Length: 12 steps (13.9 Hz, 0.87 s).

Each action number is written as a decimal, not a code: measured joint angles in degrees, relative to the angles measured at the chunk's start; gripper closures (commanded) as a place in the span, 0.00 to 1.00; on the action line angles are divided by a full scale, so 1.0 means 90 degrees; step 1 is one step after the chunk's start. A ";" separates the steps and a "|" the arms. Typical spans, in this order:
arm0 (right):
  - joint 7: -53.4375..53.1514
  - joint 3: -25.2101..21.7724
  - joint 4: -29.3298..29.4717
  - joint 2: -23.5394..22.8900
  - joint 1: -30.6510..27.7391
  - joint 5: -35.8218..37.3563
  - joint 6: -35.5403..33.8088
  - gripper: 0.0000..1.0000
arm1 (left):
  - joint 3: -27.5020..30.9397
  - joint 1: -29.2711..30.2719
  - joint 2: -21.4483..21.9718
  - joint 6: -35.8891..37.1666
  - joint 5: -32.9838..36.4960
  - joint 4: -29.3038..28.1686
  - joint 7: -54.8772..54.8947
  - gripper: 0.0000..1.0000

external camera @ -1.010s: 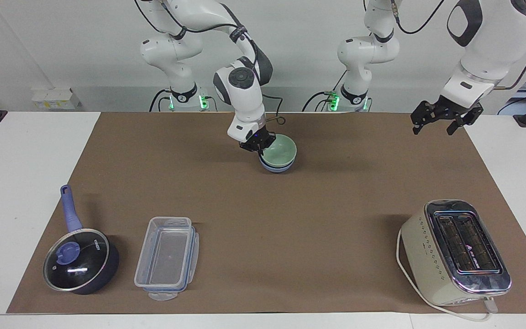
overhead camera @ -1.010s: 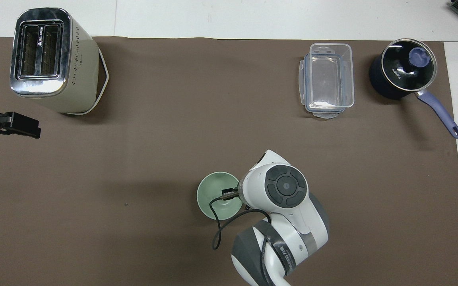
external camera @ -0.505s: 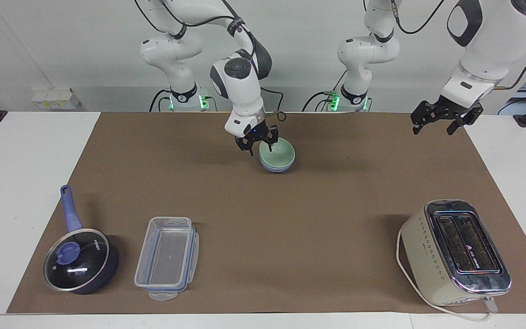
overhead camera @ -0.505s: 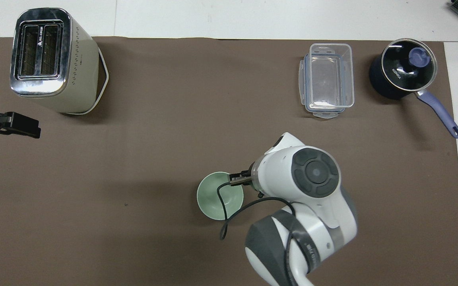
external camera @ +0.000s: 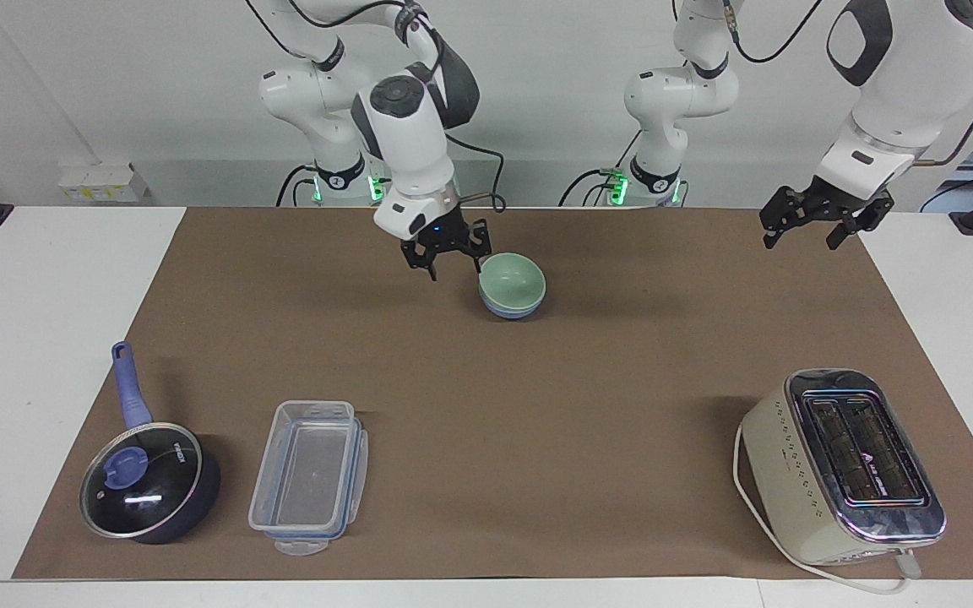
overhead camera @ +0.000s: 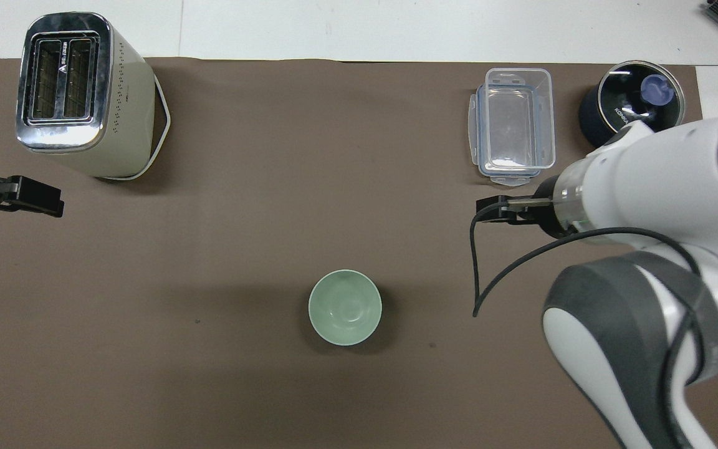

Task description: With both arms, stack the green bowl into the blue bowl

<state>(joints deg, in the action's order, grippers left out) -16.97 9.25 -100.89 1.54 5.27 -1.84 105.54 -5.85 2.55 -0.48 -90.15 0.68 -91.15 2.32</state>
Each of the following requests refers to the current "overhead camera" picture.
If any clear plastic container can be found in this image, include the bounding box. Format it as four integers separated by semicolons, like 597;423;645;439
479;67;557;175

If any black cable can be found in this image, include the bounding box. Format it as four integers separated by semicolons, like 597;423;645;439
470;195;710;449

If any dark blue pot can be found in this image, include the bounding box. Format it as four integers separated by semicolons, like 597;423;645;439
578;60;687;149

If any green bowl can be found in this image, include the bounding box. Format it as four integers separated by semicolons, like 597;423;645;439
308;269;383;347

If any cream and chrome toaster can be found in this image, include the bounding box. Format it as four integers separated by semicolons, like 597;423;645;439
16;12;171;181

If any glass lid with blue knob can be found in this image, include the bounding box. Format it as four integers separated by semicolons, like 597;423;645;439
598;60;686;133

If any clear lid with blue trim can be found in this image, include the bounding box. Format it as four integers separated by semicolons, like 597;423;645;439
468;85;544;187

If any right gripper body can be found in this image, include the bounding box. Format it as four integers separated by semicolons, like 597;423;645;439
509;176;569;239

